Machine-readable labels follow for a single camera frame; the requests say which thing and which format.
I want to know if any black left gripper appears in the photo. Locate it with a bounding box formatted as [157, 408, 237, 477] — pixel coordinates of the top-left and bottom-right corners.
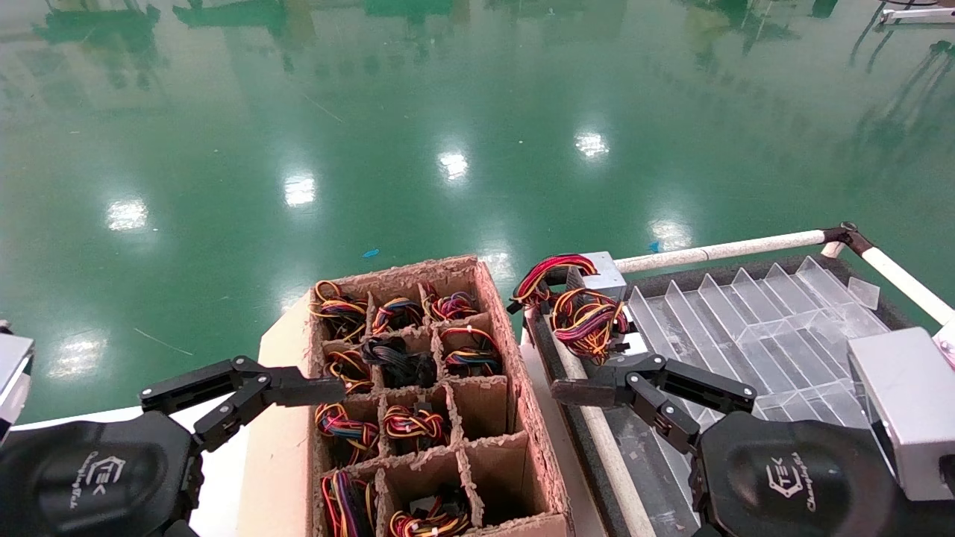
[0, 357, 346, 537]

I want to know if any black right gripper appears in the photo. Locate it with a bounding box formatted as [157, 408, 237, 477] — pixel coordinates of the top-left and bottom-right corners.
[551, 354, 955, 537]

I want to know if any power supply with colourful cables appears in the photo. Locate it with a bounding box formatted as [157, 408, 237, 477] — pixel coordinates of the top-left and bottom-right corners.
[439, 324, 505, 377]
[371, 296, 425, 335]
[325, 348, 375, 395]
[551, 288, 650, 366]
[382, 403, 450, 454]
[507, 254, 627, 314]
[425, 288, 480, 323]
[310, 280, 369, 342]
[321, 468, 378, 537]
[388, 486, 472, 537]
[314, 403, 381, 468]

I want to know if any brown cardboard divider box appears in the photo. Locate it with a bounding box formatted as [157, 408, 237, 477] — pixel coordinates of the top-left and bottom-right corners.
[237, 255, 575, 537]

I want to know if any clear acrylic divider tray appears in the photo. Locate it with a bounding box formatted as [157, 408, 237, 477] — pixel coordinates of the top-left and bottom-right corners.
[625, 256, 892, 523]

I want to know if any loose clear acrylic piece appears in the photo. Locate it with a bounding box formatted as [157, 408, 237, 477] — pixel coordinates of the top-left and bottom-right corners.
[847, 277, 881, 310]

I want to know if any black pipe connector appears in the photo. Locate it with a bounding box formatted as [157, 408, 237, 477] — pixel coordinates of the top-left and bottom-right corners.
[819, 222, 874, 258]

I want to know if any white frame pipe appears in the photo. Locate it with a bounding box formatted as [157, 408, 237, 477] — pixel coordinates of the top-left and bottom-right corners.
[862, 246, 955, 325]
[552, 328, 657, 537]
[616, 230, 829, 274]

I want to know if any power supply with black cables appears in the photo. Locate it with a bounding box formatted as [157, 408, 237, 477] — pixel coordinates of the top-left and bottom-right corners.
[361, 335, 439, 389]

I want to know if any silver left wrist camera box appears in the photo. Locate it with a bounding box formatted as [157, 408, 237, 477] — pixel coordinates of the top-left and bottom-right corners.
[0, 321, 36, 442]

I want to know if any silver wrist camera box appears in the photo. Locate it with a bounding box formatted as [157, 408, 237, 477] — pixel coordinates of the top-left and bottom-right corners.
[0, 321, 36, 442]
[848, 327, 955, 502]

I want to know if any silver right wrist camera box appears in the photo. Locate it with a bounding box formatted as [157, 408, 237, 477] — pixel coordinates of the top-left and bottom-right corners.
[848, 327, 955, 502]

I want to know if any white metal frame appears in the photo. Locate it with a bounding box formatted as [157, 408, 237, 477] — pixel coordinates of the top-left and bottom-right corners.
[879, 4, 955, 25]

